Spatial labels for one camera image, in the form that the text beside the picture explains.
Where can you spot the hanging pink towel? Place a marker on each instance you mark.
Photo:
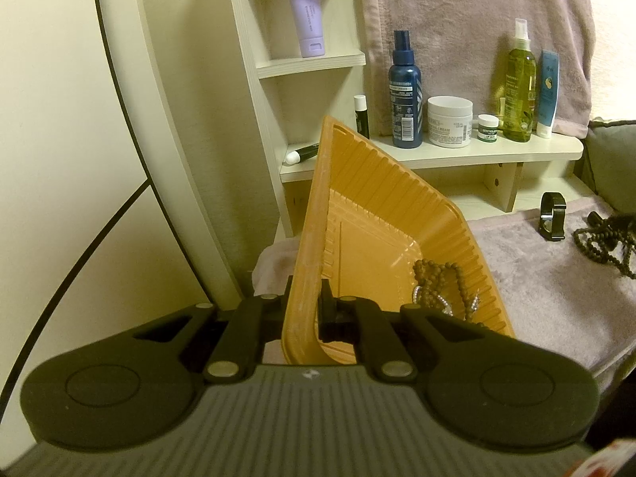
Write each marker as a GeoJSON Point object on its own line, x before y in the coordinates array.
{"type": "Point", "coordinates": [472, 5]}

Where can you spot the blue white tube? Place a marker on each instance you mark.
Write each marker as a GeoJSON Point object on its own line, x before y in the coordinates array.
{"type": "Point", "coordinates": [546, 94]}

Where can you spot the small white green jar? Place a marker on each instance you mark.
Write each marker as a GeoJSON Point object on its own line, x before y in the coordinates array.
{"type": "Point", "coordinates": [488, 129]}

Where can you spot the white cream jar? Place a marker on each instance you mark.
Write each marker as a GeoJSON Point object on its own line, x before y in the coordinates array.
{"type": "Point", "coordinates": [449, 124]}

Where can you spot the white shelf unit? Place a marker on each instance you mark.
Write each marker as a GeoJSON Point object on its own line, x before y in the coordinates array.
{"type": "Point", "coordinates": [447, 156]}

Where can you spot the red white packet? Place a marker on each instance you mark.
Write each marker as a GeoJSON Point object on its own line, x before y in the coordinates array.
{"type": "Point", "coordinates": [608, 459]}

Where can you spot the black mesh band watch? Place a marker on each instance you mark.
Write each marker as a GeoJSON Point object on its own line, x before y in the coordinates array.
{"type": "Point", "coordinates": [556, 223]}

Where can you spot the white black lip balm stick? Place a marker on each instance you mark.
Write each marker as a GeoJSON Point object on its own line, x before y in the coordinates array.
{"type": "Point", "coordinates": [303, 153]}
{"type": "Point", "coordinates": [361, 119]}

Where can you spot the purple tube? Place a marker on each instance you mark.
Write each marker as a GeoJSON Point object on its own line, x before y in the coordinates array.
{"type": "Point", "coordinates": [305, 15]}

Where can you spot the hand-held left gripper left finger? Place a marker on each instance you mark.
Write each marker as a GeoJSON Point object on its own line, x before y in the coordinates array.
{"type": "Point", "coordinates": [248, 328]}

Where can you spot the flat pink towel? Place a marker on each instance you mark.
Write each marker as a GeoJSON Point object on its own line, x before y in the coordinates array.
{"type": "Point", "coordinates": [546, 283]}

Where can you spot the blue spray bottle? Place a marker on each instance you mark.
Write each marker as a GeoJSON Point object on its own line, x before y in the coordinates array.
{"type": "Point", "coordinates": [405, 104]}

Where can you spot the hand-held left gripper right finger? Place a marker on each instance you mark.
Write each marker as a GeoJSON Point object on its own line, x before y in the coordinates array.
{"type": "Point", "coordinates": [330, 318]}

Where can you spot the yellow-green spray bottle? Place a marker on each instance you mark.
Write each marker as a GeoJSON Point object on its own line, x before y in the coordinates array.
{"type": "Point", "coordinates": [519, 94]}

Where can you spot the orange plastic tray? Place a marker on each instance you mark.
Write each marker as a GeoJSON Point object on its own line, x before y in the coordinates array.
{"type": "Point", "coordinates": [377, 208]}

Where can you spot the grey-green cushion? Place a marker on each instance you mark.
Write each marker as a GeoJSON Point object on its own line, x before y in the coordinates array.
{"type": "Point", "coordinates": [613, 159]}

